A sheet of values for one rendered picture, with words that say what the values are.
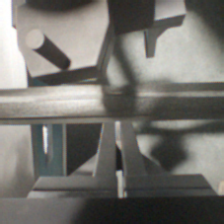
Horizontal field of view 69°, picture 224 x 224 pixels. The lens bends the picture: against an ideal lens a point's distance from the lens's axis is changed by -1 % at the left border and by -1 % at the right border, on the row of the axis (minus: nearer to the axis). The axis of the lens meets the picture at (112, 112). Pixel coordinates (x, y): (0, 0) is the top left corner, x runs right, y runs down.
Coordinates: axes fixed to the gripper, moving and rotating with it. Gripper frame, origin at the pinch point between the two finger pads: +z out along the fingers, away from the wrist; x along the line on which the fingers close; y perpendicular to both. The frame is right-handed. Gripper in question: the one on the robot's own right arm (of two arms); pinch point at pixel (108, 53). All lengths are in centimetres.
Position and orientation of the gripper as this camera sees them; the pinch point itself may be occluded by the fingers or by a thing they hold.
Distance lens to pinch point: 28.3
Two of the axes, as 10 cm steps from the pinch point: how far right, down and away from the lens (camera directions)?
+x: -9.8, 1.3, 1.7
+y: -1.1, -9.9, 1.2
